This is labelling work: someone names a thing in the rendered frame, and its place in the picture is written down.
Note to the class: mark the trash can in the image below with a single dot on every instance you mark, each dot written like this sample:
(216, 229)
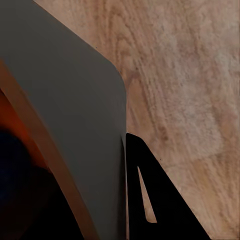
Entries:
(72, 100)

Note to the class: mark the can of soda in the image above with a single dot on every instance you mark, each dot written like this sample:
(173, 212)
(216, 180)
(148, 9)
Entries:
(15, 166)
(11, 122)

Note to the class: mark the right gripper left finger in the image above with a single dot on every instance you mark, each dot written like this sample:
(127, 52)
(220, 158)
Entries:
(55, 221)

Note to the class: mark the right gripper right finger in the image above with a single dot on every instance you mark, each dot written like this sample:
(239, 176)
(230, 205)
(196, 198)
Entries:
(175, 220)

